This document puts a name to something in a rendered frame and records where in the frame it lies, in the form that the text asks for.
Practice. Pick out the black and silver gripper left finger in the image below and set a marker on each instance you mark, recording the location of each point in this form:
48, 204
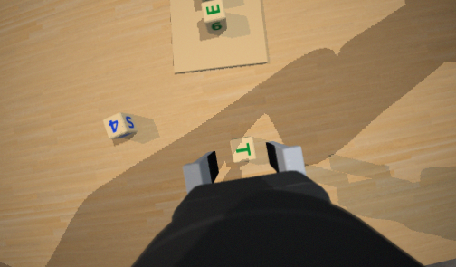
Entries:
203, 171

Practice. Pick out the tan flat mat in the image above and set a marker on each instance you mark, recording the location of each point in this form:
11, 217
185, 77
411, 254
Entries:
194, 49

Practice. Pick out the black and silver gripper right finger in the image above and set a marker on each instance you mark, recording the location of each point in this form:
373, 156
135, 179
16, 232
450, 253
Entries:
285, 158

